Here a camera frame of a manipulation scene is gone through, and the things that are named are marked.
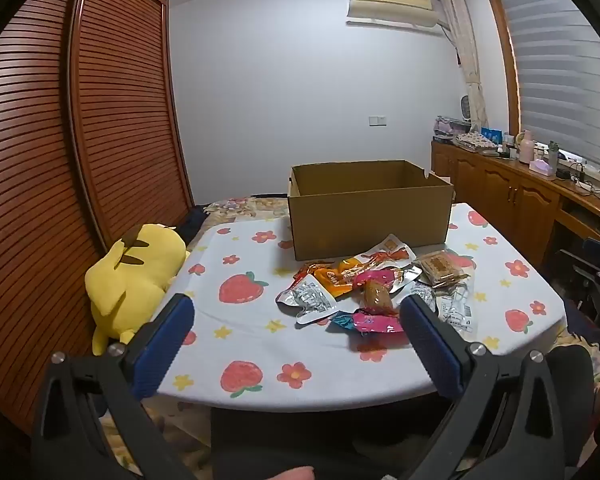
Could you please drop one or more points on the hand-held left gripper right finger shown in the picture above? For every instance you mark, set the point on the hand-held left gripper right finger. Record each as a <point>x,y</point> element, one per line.
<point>432,345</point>

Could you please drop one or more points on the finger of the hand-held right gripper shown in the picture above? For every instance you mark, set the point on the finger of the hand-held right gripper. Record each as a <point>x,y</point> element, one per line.
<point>592,247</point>

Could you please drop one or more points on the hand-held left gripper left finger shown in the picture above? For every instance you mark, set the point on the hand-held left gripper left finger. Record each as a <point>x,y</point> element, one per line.
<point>162,345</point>

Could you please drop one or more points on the silver snack packet navy label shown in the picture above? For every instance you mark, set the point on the silver snack packet navy label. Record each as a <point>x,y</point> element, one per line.
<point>457,315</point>

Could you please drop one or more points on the pink and blue snack packet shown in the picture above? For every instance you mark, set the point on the pink and blue snack packet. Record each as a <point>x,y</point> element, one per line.
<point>370,322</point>

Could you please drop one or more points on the clear packet of brown food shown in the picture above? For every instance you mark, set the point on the clear packet of brown food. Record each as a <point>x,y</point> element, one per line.
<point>377,297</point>

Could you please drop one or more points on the clear pastry packet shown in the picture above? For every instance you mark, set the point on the clear pastry packet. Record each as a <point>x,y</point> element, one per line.
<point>437,267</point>

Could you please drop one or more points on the white snack packet orange print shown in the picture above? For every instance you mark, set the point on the white snack packet orange print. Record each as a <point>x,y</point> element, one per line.
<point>387,252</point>

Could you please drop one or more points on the orange foil snack packet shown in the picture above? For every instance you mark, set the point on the orange foil snack packet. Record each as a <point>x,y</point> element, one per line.
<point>335,277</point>

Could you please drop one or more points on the silver snack packet red label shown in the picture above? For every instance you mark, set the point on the silver snack packet red label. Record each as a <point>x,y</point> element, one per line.
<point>307,300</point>

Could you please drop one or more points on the brown cardboard box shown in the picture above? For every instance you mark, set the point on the brown cardboard box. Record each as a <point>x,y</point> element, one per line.
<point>370,220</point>

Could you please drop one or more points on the white power strip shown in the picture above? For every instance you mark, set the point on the white power strip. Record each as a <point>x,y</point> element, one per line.
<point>582,185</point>

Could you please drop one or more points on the yellow plush toy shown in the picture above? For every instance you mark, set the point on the yellow plush toy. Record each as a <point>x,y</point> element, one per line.
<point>130,280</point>

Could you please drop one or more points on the black charger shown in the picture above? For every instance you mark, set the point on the black charger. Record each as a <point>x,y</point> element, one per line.
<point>563,174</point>

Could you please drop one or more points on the purple tissue box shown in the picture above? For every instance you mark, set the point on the purple tissue box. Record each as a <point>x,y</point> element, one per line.
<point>540,167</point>

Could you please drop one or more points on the strawberry print cloth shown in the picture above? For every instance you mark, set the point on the strawberry print cloth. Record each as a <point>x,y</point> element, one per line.
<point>260,340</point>

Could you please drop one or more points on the bottle with green lid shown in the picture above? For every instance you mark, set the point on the bottle with green lid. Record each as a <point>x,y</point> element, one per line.
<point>552,156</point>

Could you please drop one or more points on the wooden cabinet desk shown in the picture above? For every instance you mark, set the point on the wooden cabinet desk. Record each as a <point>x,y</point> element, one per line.
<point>500,195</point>

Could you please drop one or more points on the pink bottle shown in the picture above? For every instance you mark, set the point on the pink bottle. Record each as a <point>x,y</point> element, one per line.
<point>525,149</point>

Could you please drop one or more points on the dark blue cloth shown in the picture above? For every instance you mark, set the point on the dark blue cloth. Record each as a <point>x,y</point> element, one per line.
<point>192,225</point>

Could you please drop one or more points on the blue printed box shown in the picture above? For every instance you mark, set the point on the blue printed box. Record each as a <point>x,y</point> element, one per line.
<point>492,136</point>

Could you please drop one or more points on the floral cloth bag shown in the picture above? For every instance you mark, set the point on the floral cloth bag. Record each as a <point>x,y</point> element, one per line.
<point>475,142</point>

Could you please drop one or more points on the floral bed sheet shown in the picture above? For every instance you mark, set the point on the floral bed sheet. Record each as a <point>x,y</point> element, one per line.
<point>240,207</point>

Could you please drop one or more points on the white paper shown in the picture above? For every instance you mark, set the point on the white paper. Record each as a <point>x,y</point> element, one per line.
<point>439,179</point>

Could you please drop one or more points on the grey striped window blind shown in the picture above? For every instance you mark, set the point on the grey striped window blind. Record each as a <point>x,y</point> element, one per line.
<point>560,70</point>

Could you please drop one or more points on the purple stacked pouches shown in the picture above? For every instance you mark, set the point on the purple stacked pouches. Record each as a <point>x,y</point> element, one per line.
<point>447,129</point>

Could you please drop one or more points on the small white desk fan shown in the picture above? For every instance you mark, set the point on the small white desk fan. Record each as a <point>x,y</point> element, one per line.
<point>466,109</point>

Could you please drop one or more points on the wooden louvered wardrobe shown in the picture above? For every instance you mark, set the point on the wooden louvered wardrobe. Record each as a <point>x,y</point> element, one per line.
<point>40,160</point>

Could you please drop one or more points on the cream patterned curtain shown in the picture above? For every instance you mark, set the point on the cream patterned curtain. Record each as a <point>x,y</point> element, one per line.
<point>467,50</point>

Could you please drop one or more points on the wooden window frame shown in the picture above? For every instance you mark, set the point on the wooden window frame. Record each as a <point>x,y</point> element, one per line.
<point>505,60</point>

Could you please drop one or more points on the white wall switch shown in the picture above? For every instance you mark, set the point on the white wall switch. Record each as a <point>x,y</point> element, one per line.
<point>377,120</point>

